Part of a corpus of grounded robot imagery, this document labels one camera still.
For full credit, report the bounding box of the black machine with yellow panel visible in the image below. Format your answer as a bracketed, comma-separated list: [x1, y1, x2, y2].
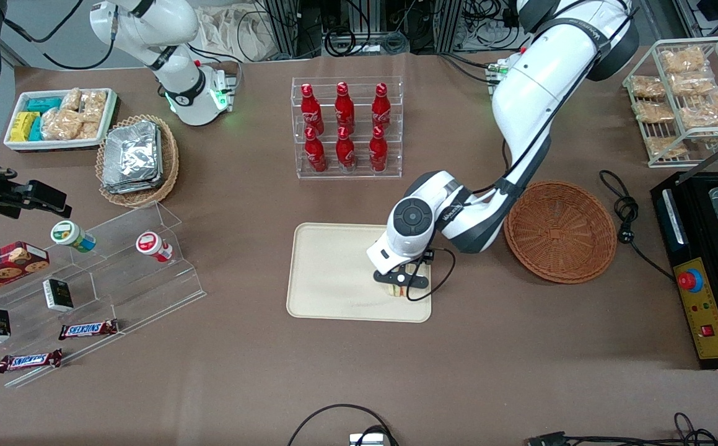
[651, 170, 718, 370]

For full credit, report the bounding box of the snickers chocolate bar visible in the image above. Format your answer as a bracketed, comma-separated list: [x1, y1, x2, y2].
[0, 349, 63, 374]
[58, 319, 120, 341]

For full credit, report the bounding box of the clear acrylic bottle rack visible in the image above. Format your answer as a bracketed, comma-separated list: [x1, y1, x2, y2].
[291, 76, 403, 180]

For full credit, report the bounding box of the white rectangular snack tray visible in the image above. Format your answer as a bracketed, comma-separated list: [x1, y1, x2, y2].
[4, 88, 118, 152]

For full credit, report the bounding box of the red emergency stop button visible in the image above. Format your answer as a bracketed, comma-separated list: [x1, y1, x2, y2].
[677, 269, 704, 293]

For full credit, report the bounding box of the black looped cable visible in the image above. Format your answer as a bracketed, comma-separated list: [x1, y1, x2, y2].
[286, 404, 400, 446]

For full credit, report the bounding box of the beige plastic tray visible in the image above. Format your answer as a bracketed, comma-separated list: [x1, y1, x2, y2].
[286, 222, 432, 323]

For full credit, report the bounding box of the clear acrylic stepped shelf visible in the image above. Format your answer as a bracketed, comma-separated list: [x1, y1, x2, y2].
[0, 200, 207, 389]

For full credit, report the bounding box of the green lid yogurt cup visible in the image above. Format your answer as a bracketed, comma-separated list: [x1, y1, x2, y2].
[50, 220, 97, 253]

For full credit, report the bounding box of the light oval wicker basket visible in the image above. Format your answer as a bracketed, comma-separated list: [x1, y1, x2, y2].
[95, 114, 180, 208]

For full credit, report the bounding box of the aluminium frame profile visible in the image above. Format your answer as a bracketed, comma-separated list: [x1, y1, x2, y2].
[265, 0, 322, 59]

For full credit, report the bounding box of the white cloth bag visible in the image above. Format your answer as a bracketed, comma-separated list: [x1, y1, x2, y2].
[196, 5, 278, 63]

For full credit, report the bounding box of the black power cable with plug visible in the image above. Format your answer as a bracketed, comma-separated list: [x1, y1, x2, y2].
[599, 169, 675, 281]

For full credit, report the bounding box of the black connector with cables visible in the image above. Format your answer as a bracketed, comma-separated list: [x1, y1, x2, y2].
[525, 412, 718, 446]

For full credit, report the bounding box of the brown round wicker basket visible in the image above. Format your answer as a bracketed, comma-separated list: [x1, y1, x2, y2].
[504, 180, 618, 284]

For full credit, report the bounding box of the red lid yogurt cup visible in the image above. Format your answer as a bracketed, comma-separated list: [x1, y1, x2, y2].
[136, 230, 174, 263]

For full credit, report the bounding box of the silver foil packs stack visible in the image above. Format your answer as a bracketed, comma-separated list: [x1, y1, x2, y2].
[102, 120, 163, 195]

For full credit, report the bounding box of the red cola bottle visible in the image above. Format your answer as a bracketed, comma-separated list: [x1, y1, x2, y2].
[304, 127, 327, 173]
[300, 84, 325, 136]
[369, 126, 388, 172]
[372, 82, 392, 131]
[335, 82, 355, 132]
[336, 126, 356, 172]

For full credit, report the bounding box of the yellow snack pack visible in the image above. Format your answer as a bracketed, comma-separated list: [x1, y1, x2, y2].
[10, 111, 40, 142]

